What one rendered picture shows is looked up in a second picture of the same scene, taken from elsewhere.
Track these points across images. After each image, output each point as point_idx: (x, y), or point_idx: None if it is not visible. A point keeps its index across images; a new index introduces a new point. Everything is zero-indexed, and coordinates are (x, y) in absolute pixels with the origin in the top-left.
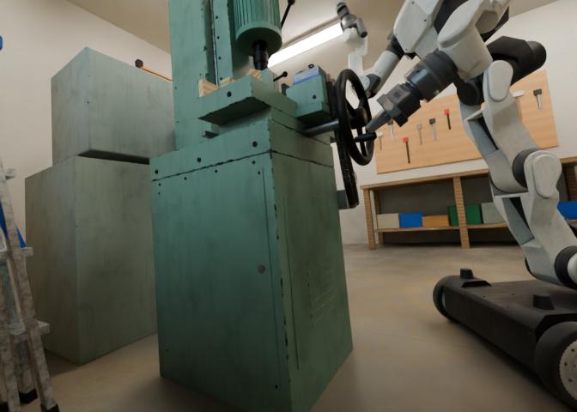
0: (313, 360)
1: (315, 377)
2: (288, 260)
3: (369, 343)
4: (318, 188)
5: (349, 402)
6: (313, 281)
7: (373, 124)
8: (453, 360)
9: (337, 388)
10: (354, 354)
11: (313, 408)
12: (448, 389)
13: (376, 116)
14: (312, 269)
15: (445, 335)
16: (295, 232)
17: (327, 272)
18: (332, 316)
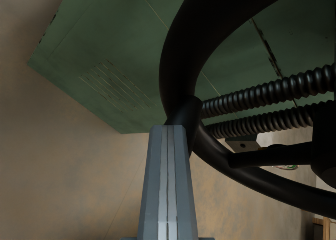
0: (68, 82)
1: (64, 85)
2: (76, 21)
3: (127, 150)
4: (222, 77)
5: (52, 112)
6: (105, 75)
7: (147, 156)
8: (90, 214)
9: (71, 107)
10: (114, 133)
11: (50, 84)
12: (53, 193)
13: (169, 187)
14: (111, 71)
15: (129, 221)
16: (111, 26)
17: (133, 100)
18: (112, 108)
